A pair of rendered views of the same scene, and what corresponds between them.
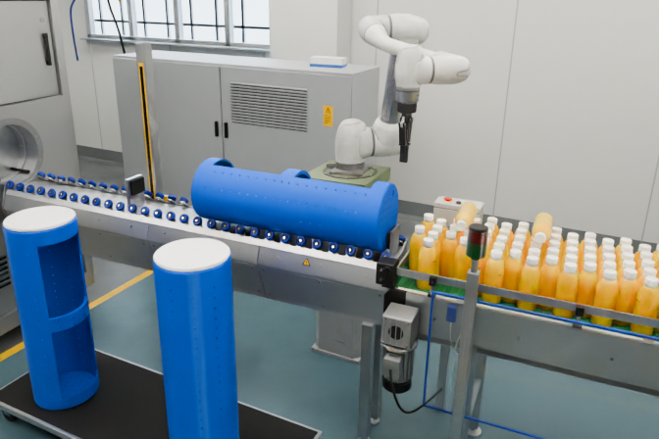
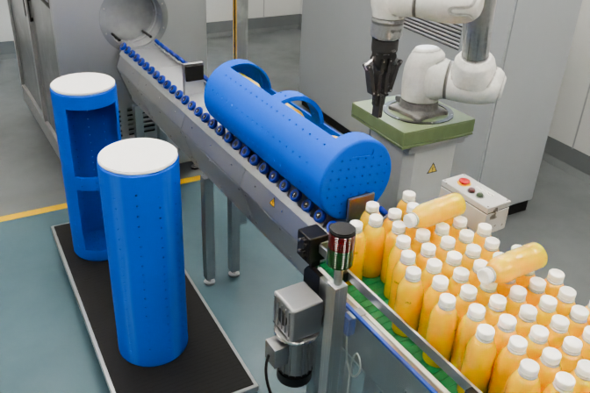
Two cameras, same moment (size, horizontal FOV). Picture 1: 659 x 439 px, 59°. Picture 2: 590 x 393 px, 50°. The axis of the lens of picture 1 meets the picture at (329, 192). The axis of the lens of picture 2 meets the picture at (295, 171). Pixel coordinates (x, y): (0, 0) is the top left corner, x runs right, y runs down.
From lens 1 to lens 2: 125 cm
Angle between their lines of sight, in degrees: 33
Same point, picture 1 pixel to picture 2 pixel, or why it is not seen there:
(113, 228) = (165, 110)
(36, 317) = (67, 173)
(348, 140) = (412, 72)
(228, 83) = not seen: outside the picture
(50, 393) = (77, 241)
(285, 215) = (258, 142)
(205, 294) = (126, 199)
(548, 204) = not seen: outside the picture
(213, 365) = (137, 272)
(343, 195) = (305, 138)
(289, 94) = not seen: outside the picture
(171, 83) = not seen: outside the picture
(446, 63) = not seen: outside the picture
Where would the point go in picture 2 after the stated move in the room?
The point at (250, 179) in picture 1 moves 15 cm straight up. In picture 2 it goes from (245, 93) to (245, 53)
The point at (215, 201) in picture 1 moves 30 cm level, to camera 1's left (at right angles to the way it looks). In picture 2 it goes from (217, 107) to (162, 89)
